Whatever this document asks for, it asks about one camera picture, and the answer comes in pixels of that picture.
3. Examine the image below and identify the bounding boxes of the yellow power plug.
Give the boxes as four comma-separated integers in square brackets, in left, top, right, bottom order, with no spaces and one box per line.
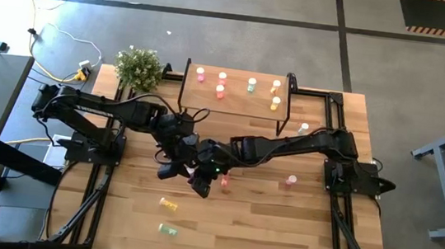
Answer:
[74,68,90,83]

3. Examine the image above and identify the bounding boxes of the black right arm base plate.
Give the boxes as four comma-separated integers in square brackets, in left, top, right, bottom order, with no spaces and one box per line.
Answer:
[321,157,400,200]

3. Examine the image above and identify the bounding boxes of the white flat board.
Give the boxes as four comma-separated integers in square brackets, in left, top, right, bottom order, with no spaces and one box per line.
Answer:
[43,134,73,170]

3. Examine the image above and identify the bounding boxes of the white floor cable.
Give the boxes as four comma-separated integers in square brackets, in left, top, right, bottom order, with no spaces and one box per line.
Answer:
[29,0,110,69]

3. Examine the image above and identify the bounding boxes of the black desk foot beam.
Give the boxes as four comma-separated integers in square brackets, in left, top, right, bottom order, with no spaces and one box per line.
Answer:
[0,140,67,188]

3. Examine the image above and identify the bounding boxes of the wooden shelf black metal legs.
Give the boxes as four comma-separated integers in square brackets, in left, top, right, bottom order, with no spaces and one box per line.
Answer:
[176,57,300,138]

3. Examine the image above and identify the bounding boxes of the green potted plant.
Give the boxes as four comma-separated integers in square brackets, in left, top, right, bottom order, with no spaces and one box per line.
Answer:
[111,44,166,96]

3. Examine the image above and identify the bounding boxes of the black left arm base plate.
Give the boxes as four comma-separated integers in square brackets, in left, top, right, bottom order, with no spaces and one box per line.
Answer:
[54,127,128,169]

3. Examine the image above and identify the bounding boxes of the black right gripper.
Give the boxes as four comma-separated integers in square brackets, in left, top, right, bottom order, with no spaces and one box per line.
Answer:
[192,138,239,203]

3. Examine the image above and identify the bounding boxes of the yellow floor cable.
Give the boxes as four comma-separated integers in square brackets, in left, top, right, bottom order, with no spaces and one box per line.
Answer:
[0,0,96,86]
[3,132,54,150]

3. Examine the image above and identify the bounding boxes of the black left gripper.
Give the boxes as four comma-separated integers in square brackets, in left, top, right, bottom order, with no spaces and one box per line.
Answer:
[157,129,203,184]

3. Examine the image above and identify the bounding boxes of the yellow pill bottle white cap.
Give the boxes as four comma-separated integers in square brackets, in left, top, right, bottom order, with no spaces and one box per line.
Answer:
[158,197,180,213]
[269,96,283,112]
[269,78,283,96]

